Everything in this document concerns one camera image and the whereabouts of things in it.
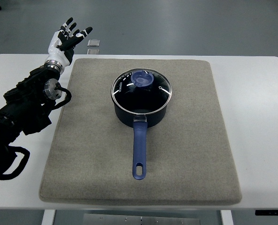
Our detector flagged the white right table leg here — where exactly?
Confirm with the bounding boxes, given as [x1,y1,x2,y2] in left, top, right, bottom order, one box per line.
[220,210,234,225]

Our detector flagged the upper floor socket plate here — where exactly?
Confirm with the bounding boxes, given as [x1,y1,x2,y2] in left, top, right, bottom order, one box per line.
[87,39,100,47]

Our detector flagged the white left table leg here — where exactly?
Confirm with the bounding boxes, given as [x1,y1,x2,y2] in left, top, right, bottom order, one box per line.
[41,210,56,225]

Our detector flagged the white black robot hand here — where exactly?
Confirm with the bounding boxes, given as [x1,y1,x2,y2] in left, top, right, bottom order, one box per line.
[44,17,93,74]

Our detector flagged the metal table crossbar plate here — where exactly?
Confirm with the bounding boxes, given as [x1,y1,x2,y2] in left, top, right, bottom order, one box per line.
[83,214,201,225]

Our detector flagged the beige fabric mat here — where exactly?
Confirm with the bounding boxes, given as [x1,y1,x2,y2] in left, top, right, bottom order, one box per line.
[39,59,242,206]

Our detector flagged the black table control panel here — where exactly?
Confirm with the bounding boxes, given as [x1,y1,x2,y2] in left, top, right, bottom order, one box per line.
[255,210,278,216]

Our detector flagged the lower floor socket plate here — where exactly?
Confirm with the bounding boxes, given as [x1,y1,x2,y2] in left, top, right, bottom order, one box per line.
[87,48,100,55]

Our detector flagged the dark blue saucepan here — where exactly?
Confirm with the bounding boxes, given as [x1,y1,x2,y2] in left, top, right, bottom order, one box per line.
[110,67,172,180]

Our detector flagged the white table leg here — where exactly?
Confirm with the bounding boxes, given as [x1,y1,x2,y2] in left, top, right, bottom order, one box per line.
[220,210,234,225]
[41,210,56,225]

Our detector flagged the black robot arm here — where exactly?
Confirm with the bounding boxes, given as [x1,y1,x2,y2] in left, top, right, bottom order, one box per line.
[0,60,71,180]

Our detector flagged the floor socket plate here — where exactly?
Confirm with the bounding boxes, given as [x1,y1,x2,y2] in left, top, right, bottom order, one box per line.
[87,39,100,47]
[87,48,100,55]

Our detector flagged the glass lid blue knob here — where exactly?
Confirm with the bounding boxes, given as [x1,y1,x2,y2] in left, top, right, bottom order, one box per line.
[111,68,172,114]

